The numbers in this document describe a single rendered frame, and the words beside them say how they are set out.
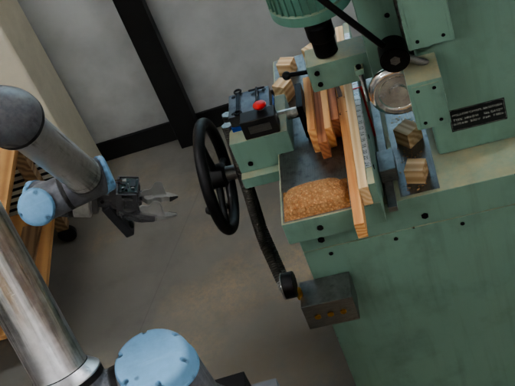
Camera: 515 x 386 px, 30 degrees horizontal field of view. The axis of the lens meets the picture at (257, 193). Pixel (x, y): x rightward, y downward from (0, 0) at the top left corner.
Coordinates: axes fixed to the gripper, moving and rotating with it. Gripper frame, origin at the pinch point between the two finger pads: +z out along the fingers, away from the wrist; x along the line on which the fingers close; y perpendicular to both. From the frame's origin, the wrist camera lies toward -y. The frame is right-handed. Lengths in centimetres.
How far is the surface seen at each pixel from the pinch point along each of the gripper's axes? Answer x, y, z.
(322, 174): -25, 33, 33
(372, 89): -19, 52, 42
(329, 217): -37, 32, 34
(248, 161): -14.4, 27.8, 18.0
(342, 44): -4, 53, 38
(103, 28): 124, -25, -31
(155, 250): 62, -78, -10
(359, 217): -45, 39, 39
